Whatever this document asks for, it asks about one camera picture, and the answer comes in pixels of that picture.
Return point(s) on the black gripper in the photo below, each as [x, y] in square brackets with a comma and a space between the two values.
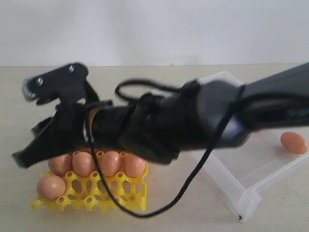
[58, 134]

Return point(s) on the brown egg cluster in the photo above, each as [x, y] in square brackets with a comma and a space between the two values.
[134, 166]
[60, 165]
[83, 164]

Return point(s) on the brown egg bin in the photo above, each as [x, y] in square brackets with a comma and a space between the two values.
[50, 187]
[110, 163]
[294, 143]

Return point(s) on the yellow plastic egg tray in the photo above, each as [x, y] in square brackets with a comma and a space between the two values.
[89, 192]

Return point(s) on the clear plastic bin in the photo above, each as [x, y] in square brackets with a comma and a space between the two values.
[239, 175]

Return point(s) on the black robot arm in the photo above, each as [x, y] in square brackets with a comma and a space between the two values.
[157, 127]

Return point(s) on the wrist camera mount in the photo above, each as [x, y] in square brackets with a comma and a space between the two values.
[67, 83]

